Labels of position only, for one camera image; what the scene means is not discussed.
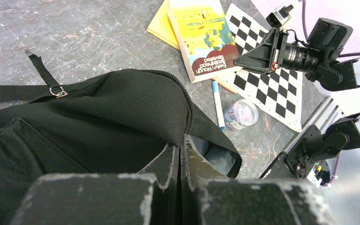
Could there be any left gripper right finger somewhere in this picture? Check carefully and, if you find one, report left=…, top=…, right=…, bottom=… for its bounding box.
left=180, top=134, right=229, bottom=225

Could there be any orange pencil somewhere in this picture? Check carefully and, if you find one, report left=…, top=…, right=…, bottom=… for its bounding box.
left=212, top=77, right=238, bottom=94

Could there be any yellow paperback novel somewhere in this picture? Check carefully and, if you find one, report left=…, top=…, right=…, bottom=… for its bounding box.
left=167, top=0, right=241, bottom=83

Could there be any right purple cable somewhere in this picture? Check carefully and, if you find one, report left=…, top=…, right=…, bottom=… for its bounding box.
left=300, top=0, right=360, bottom=59

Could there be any black student backpack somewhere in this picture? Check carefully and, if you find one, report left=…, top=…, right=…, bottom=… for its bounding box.
left=0, top=54, right=242, bottom=225

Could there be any clear paperclip jar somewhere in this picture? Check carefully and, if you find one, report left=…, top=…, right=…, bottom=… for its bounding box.
left=223, top=99, right=258, bottom=131

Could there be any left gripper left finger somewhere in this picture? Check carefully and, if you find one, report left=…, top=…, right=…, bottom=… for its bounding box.
left=138, top=144, right=180, bottom=225

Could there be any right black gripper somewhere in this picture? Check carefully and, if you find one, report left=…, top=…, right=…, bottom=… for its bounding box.
left=234, top=18, right=358, bottom=91

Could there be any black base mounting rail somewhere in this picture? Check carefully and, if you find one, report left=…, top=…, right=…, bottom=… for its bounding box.
left=260, top=97, right=344, bottom=179

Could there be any black white chessboard mat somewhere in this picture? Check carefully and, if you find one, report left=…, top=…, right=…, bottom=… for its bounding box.
left=221, top=4, right=303, bottom=132

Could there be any yellow flat booklet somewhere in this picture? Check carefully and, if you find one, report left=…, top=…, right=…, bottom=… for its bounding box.
left=147, top=0, right=180, bottom=50

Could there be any white blue marker pen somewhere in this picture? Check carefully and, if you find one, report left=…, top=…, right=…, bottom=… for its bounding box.
left=212, top=81, right=225, bottom=131

